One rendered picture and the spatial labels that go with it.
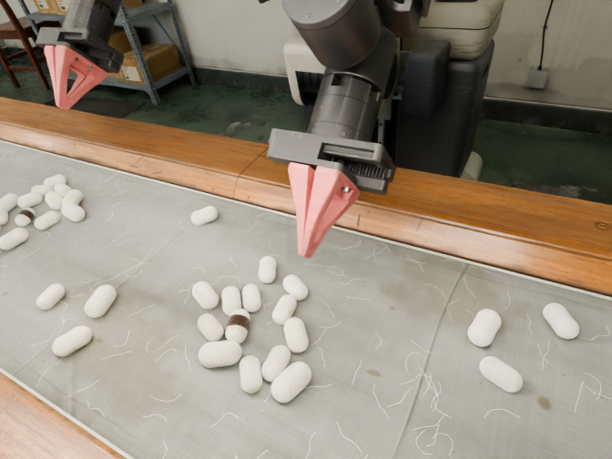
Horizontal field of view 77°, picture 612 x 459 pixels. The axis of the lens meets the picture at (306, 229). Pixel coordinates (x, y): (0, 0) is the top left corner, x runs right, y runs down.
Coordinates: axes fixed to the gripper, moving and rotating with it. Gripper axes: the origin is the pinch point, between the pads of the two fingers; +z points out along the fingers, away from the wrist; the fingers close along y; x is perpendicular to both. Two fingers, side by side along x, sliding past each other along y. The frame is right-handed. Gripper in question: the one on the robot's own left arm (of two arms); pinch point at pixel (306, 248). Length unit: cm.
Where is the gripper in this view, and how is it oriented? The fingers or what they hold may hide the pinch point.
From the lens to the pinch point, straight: 33.6
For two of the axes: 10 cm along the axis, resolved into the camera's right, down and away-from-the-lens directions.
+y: 8.8, 2.3, -4.1
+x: 3.8, 1.6, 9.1
